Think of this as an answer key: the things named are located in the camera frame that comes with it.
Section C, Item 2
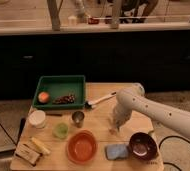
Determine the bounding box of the white plastic cup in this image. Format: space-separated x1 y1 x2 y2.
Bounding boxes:
28 110 46 128

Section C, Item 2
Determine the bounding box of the orange peach fruit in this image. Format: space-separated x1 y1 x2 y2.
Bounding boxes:
38 91 50 103

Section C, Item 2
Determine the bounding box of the black cable right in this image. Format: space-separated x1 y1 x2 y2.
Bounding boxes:
158 134 190 171

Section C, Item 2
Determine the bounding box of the dark grape bunch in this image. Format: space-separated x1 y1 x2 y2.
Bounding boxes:
53 94 75 104

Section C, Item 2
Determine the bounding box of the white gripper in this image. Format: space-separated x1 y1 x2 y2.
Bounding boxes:
108 103 134 135

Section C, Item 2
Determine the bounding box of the dark brown bowl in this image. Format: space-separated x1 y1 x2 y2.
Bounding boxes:
128 132 157 161

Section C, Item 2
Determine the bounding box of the yellow corn cob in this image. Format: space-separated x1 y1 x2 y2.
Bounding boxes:
31 137 50 155

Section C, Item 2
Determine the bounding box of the small metal cup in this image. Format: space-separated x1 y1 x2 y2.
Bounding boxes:
72 111 85 128

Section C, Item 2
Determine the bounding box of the green plastic cup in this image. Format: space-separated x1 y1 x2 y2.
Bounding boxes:
53 123 69 139

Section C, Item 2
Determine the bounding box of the blue folded towel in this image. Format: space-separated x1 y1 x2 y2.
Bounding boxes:
105 144 129 160

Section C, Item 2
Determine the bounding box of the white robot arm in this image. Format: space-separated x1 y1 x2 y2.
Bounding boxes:
112 83 190 139

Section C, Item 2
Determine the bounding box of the orange plastic bowl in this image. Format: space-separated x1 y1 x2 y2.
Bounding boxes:
66 130 98 165

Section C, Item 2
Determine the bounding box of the black cable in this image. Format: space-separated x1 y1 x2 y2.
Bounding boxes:
158 134 190 171
0 108 18 146

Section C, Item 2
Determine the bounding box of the green plastic tray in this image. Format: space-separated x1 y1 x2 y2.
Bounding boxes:
32 75 86 110

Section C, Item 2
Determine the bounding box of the white handled dish brush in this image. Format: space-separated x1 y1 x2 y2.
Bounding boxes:
85 92 116 109

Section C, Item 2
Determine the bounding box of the black cable left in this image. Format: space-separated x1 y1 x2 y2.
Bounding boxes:
0 108 18 146

